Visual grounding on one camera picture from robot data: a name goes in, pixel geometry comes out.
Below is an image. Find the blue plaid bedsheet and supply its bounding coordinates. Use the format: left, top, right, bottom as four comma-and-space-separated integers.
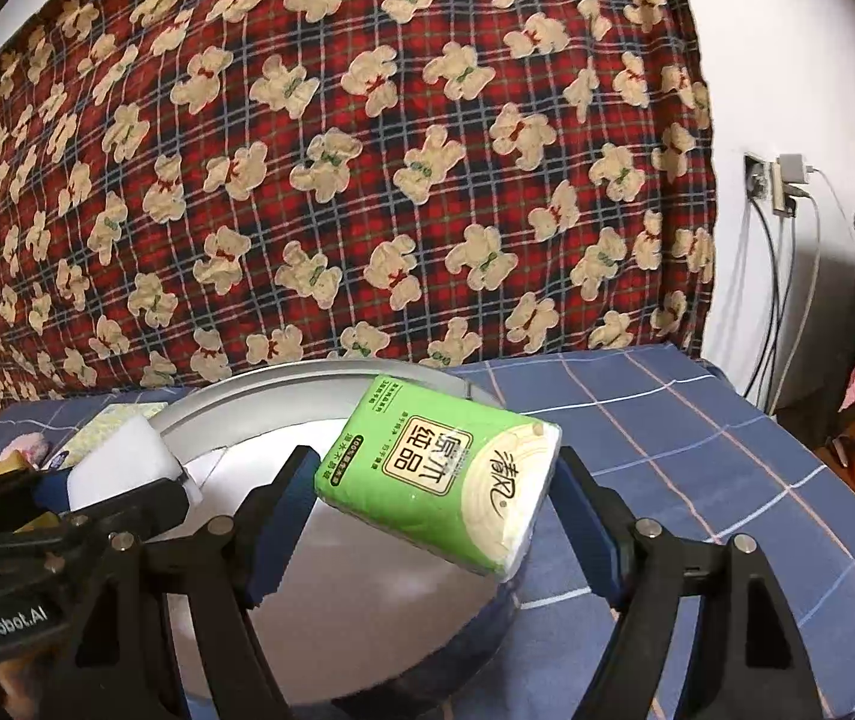
0, 345, 855, 720

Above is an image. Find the white yellow tissue box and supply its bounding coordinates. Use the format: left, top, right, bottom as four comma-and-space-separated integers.
67, 414, 203, 522

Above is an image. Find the grey cable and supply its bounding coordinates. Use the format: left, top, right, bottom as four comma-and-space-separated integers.
768, 193, 824, 413

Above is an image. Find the wall socket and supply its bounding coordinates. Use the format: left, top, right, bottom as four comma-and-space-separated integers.
742, 152, 773, 203

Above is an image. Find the black cable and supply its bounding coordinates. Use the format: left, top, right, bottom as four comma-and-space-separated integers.
740, 199, 792, 402

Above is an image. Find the white charger plug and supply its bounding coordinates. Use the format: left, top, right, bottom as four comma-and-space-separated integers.
774, 152, 812, 185

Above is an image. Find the pink-edged white cloth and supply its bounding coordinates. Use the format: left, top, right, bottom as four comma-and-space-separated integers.
0, 433, 50, 466

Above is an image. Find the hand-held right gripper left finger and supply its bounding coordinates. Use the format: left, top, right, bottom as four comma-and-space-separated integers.
37, 446, 323, 720

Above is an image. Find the silver metal basin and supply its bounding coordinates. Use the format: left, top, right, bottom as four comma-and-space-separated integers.
153, 360, 518, 710

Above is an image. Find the green tissue pack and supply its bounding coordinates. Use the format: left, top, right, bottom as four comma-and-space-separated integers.
313, 373, 563, 582

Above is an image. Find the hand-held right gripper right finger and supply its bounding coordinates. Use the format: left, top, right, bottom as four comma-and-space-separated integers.
547, 446, 827, 720

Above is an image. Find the red plaid bear-print blanket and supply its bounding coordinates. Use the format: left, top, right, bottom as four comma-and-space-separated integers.
0, 0, 721, 451

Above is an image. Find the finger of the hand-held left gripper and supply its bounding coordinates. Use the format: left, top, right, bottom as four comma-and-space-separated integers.
59, 476, 192, 545
0, 469, 74, 522

